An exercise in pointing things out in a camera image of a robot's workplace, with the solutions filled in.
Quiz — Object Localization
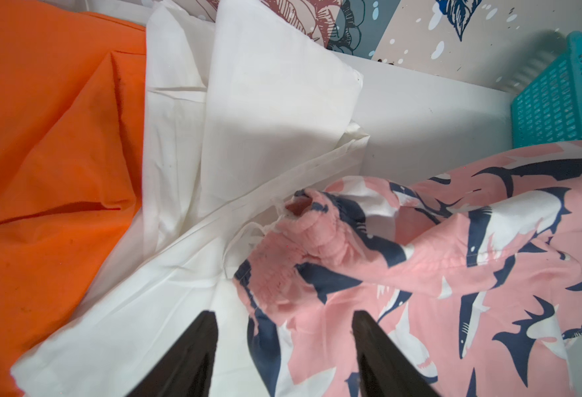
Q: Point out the pink shark print shorts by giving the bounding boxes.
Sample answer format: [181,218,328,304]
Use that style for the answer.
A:
[234,141,582,396]

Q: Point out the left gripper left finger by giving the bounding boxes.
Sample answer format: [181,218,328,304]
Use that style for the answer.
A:
[128,310,218,397]

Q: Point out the teal plastic basket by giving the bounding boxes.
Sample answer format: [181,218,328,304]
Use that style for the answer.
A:
[511,31,582,148]

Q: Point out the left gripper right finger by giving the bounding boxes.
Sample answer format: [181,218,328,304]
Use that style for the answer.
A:
[352,310,437,397]

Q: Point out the orange cloth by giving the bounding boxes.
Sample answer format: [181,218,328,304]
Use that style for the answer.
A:
[0,1,146,396]

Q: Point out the white cloth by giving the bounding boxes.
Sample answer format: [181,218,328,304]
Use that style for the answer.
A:
[11,1,369,396]

